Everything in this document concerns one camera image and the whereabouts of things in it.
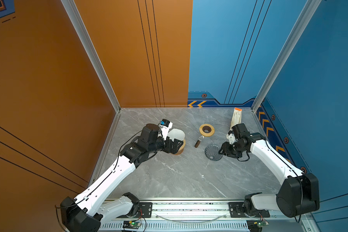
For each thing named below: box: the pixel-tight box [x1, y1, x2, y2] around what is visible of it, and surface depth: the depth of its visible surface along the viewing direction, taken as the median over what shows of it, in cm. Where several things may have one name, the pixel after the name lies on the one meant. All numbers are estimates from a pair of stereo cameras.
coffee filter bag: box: [229, 107, 243, 131], surface depth 104 cm
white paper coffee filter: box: [167, 128, 186, 142], surface depth 88 cm
